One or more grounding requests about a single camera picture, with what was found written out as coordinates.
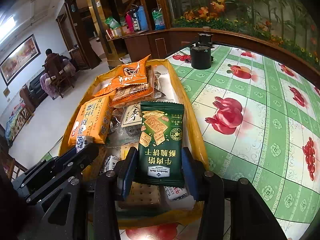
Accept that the dark green cracker packet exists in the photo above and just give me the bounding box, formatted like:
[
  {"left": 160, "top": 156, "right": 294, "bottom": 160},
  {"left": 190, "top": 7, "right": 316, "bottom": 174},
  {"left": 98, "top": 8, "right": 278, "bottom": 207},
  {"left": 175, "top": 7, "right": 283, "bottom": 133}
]
[{"left": 135, "top": 101, "right": 184, "bottom": 188}]

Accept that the large orange biscuit pack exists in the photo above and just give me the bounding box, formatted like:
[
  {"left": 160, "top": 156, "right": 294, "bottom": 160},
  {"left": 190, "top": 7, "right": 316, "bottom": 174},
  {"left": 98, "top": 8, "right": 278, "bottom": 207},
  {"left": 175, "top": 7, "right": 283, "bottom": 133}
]
[{"left": 68, "top": 94, "right": 113, "bottom": 146}]

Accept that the small orange snack bag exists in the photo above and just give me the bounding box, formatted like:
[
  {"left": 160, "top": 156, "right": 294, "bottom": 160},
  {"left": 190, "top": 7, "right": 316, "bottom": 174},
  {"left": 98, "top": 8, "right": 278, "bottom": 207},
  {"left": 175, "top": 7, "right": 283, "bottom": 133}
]
[{"left": 92, "top": 55, "right": 149, "bottom": 98}]

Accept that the green-ended cracker packet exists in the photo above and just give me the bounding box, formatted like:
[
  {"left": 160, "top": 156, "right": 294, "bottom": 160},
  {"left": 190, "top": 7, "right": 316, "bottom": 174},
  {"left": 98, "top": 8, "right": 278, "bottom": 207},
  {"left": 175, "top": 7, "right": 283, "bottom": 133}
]
[{"left": 118, "top": 182, "right": 161, "bottom": 209}]

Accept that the orange clear cracker pack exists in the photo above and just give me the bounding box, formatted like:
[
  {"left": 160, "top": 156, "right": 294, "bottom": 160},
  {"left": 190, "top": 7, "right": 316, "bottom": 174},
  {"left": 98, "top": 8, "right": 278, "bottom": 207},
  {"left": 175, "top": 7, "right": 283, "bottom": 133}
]
[{"left": 111, "top": 66, "right": 155, "bottom": 108}]

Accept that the small blue-white candy packet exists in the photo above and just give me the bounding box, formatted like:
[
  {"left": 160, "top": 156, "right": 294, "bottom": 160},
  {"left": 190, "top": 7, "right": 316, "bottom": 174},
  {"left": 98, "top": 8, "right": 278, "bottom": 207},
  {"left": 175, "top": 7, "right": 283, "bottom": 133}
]
[{"left": 75, "top": 135, "right": 93, "bottom": 153}]

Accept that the yellow snack tray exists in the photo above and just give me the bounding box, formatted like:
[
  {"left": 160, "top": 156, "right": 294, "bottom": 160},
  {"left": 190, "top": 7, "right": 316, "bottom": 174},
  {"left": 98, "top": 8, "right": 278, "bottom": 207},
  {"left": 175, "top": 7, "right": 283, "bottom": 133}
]
[{"left": 58, "top": 59, "right": 209, "bottom": 230}]

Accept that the seated person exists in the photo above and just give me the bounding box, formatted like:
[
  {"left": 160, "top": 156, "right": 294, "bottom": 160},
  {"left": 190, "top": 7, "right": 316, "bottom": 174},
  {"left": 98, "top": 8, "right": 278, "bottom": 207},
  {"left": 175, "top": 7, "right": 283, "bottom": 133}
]
[{"left": 40, "top": 48, "right": 75, "bottom": 100}]

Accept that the black canister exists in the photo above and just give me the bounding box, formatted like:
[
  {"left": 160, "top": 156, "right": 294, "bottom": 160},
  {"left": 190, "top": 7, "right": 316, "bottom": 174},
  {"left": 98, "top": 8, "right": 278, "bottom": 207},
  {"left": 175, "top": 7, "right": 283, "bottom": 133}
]
[{"left": 189, "top": 44, "right": 212, "bottom": 70}]

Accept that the framed wall painting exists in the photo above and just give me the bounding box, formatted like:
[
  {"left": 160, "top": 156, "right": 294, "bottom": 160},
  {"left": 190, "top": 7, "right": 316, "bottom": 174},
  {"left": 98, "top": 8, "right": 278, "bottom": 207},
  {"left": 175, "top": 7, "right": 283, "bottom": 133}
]
[{"left": 1, "top": 34, "right": 41, "bottom": 86}]

